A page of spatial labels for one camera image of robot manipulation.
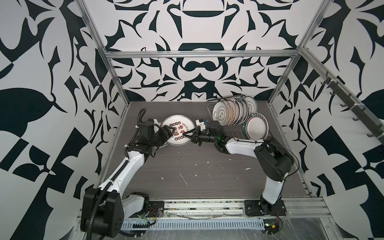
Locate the wire dish rack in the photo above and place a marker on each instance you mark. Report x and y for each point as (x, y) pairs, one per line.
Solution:
(240, 117)

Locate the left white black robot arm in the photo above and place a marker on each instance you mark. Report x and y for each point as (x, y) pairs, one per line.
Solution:
(104, 210)

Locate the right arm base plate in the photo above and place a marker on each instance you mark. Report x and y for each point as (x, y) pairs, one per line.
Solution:
(254, 208)

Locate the white plate green lettered rim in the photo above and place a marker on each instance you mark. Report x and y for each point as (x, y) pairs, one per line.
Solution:
(256, 127)

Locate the white plate clover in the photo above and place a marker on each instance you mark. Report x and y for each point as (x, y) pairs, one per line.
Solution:
(221, 113)

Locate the aluminium frame crossbar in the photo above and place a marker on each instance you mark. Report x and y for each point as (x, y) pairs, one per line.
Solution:
(201, 54)

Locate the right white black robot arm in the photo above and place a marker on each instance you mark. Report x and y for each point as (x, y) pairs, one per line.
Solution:
(275, 160)

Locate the wall hook rail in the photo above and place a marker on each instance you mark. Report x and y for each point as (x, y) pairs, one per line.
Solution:
(361, 111)

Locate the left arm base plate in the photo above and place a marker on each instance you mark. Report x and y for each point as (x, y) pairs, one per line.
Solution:
(154, 209)

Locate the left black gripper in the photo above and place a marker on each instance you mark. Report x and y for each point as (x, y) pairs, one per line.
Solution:
(165, 133)

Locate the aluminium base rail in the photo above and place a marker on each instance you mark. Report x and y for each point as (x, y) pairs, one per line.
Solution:
(193, 209)

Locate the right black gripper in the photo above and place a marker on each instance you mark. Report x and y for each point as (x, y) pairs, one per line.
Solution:
(196, 137)

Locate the white plate rear stack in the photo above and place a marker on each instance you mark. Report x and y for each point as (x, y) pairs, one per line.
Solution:
(252, 104)

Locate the white slotted cable duct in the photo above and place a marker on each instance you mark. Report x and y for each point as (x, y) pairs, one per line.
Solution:
(200, 224)

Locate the white plate red characters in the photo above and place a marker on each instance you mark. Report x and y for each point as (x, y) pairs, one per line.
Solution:
(182, 125)

